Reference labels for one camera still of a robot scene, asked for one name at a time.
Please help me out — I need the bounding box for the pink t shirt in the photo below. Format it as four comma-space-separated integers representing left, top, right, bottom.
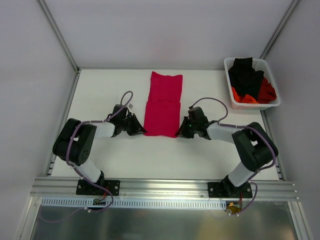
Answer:
143, 71, 183, 138

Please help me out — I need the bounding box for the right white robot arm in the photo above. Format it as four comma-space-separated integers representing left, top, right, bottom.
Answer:
175, 107, 279, 198

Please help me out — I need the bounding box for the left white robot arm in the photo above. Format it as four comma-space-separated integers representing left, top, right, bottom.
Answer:
52, 104, 147, 196

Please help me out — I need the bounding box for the orange t shirt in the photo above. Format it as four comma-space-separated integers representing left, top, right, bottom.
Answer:
231, 87, 259, 104

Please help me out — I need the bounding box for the black t shirt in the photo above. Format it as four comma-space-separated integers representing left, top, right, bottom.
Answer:
228, 57, 264, 100

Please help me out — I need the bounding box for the red t shirt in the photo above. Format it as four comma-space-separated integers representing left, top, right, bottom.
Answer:
257, 77, 277, 104

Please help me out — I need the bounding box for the white plastic basket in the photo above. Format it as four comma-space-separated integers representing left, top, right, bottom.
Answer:
224, 57, 281, 110

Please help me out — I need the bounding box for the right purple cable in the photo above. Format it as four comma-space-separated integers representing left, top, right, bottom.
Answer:
189, 97, 277, 220

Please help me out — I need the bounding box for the purple cable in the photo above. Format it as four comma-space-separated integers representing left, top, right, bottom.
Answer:
189, 97, 277, 220
37, 90, 134, 224

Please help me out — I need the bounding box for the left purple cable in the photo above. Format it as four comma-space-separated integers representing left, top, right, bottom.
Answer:
37, 90, 134, 224

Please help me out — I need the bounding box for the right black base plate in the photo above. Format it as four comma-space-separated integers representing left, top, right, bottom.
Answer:
207, 181, 253, 199

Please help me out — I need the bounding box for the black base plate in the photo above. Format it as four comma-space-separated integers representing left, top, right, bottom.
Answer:
207, 181, 253, 199
75, 179, 121, 196

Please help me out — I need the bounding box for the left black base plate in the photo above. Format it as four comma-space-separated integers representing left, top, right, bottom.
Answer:
75, 179, 121, 196

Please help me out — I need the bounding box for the aluminium mounting rail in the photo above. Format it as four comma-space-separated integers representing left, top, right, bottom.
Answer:
30, 176, 300, 202

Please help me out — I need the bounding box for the white slotted cable duct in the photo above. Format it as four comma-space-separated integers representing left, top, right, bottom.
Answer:
41, 197, 227, 211

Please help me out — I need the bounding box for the left aluminium frame post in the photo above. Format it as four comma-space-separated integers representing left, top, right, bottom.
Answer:
36, 0, 80, 73

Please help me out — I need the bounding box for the aluminium frame post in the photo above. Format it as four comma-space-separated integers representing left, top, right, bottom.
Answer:
259, 0, 301, 59
36, 0, 80, 73

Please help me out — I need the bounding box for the right aluminium frame post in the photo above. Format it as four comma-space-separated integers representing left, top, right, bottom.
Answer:
259, 0, 301, 59

